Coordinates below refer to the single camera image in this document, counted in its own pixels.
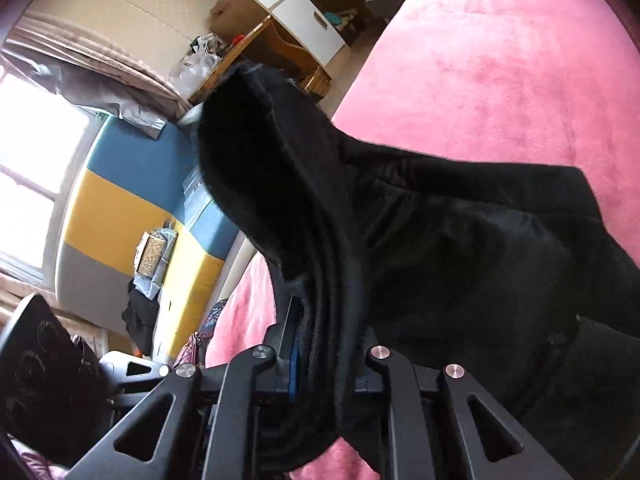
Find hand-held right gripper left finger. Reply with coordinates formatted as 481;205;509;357
62;295;307;480

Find gold patterned box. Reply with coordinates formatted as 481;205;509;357
135;230;169;277

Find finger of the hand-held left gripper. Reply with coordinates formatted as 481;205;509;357
100;351;174;399

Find dark floral cloth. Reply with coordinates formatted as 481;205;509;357
175;300;230;367

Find beige pleated curtain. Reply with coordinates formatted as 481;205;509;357
0;12;193;111

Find grey silver cloth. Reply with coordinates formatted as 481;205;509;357
50;67;169;141

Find wooden desk with white drawers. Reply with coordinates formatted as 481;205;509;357
187;0;362;106

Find bright window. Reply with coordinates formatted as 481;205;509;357
0;70;92;283

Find white plastic bag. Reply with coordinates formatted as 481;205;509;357
169;36;224;94

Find black pants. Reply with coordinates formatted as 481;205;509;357
197;60;640;476

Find blue yellow padded panel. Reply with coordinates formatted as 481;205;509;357
55;120;242;361

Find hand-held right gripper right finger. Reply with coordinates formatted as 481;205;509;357
352;342;576;480

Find pink plush blanket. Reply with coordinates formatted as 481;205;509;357
205;0;640;480

